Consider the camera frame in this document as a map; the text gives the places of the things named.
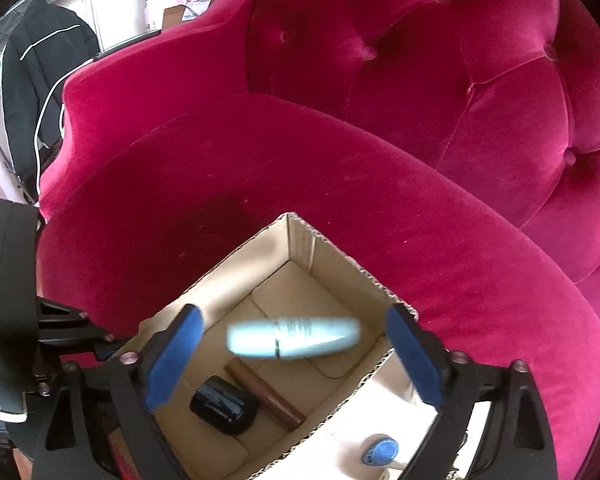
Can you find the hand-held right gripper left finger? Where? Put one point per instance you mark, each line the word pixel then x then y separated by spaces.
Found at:
pixel 172 360

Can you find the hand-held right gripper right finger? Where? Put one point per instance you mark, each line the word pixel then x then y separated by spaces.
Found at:
pixel 415 355

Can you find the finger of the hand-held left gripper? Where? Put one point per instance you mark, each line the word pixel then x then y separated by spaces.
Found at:
pixel 65 322

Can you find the black cylinder case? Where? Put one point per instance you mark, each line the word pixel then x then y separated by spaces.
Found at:
pixel 222 405

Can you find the blue key fob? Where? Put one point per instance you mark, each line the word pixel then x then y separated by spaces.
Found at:
pixel 380 450

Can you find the brown tube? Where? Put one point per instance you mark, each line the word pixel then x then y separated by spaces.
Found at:
pixel 275 400

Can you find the light blue bottle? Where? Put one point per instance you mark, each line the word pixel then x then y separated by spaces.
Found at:
pixel 300 337

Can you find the cardboard box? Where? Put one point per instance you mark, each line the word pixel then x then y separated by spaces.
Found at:
pixel 305 250

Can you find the brown paper sheet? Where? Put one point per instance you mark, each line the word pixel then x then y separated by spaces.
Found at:
pixel 380 410

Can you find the red velvet tufted sofa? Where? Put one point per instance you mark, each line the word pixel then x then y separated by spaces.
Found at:
pixel 380 160

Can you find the black jacket with white piping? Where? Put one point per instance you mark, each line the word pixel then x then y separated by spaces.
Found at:
pixel 30 85

